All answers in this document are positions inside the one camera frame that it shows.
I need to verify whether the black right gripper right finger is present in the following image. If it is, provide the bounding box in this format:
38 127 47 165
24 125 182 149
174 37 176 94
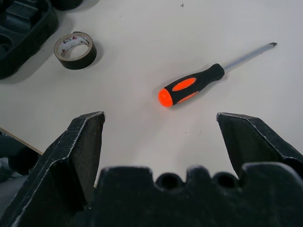
216 112 303 181

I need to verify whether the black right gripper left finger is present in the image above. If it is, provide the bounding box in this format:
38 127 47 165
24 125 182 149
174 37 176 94
0 111 106 227

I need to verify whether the orange and black screwdriver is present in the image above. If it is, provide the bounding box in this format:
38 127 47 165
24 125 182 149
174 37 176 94
158 42 278 108

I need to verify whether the black electrical tape roll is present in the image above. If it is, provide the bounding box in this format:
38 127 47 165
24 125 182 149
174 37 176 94
53 31 98 70

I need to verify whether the black hard case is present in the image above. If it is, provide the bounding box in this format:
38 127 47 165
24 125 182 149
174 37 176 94
0 0 83 80

